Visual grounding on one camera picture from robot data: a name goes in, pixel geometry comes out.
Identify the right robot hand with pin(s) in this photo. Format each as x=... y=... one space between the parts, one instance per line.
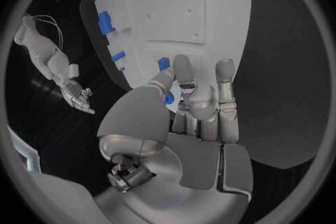
x=77 y=98

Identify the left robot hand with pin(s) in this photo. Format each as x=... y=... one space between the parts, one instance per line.
x=189 y=165

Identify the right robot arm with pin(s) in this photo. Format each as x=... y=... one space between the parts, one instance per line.
x=39 y=47

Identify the white task board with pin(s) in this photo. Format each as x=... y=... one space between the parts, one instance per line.
x=178 y=7

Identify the blue short cylinder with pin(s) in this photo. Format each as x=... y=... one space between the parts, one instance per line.
x=118 y=56

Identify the blue gear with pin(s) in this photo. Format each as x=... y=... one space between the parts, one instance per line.
x=169 y=98

